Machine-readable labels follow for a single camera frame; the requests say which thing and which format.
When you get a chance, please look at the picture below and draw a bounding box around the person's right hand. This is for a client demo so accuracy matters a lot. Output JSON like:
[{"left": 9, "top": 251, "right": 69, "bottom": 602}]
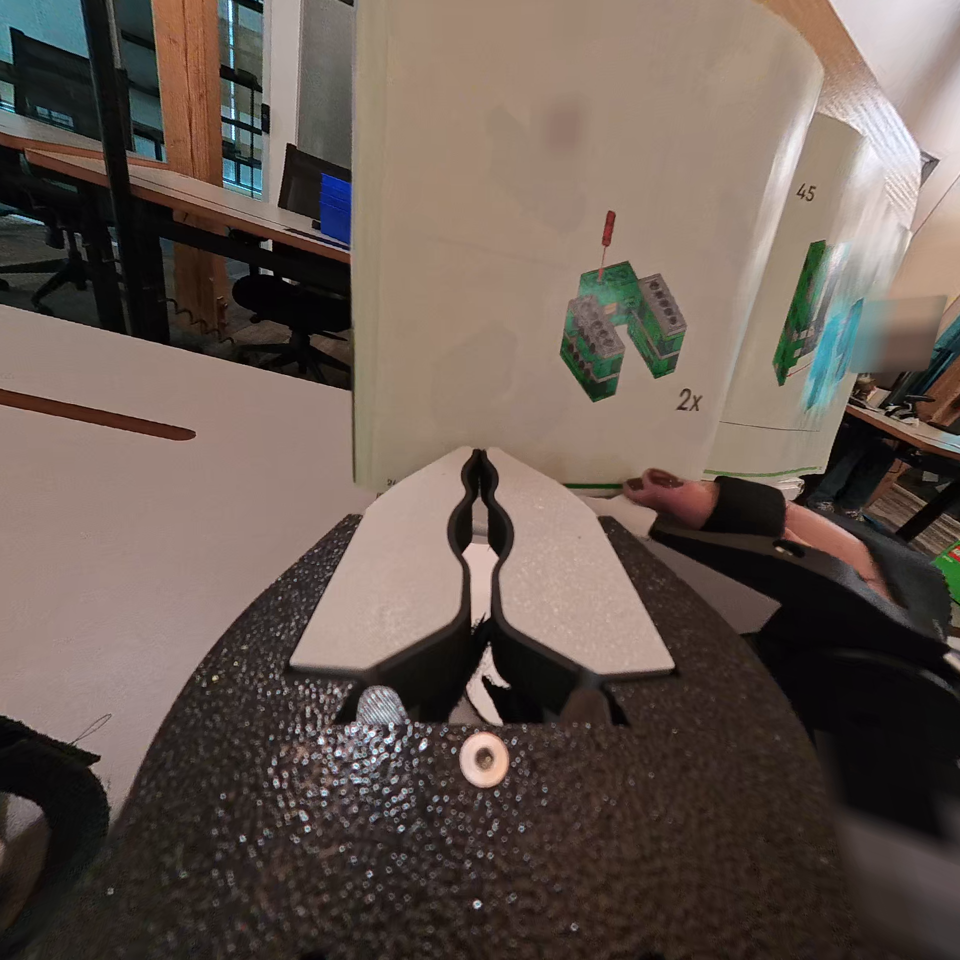
[{"left": 622, "top": 468, "right": 895, "bottom": 601}]

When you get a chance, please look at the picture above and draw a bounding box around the green toy set box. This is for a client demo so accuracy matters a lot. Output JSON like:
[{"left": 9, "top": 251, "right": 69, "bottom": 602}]
[{"left": 930, "top": 538, "right": 960, "bottom": 605}]

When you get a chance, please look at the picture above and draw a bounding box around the black office chair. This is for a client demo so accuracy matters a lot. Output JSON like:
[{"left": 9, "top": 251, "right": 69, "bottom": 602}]
[
  {"left": 231, "top": 273, "right": 354, "bottom": 385},
  {"left": 0, "top": 150, "right": 85, "bottom": 316}
]

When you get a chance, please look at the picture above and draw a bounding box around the black metal pole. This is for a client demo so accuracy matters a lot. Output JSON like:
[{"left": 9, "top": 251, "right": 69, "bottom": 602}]
[{"left": 81, "top": 0, "right": 172, "bottom": 342}]

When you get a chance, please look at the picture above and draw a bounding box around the wooden pillar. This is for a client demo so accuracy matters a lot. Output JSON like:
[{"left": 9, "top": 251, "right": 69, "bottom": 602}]
[{"left": 152, "top": 0, "right": 228, "bottom": 339}]

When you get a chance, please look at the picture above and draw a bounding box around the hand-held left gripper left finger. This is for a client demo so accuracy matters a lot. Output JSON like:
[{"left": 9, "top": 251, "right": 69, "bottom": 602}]
[{"left": 288, "top": 447, "right": 487, "bottom": 717}]

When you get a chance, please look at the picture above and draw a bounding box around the grey office desk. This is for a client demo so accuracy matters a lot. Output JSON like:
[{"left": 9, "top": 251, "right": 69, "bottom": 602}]
[
  {"left": 846, "top": 401, "right": 960, "bottom": 541},
  {"left": 22, "top": 146, "right": 352, "bottom": 264}
]

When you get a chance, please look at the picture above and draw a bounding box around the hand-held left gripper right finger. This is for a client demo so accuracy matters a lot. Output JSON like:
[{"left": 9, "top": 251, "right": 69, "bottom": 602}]
[{"left": 486, "top": 447, "right": 676, "bottom": 717}]

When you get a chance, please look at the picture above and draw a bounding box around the building instruction booklet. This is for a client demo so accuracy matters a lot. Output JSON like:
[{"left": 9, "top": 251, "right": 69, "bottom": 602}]
[{"left": 351, "top": 0, "right": 918, "bottom": 496}]

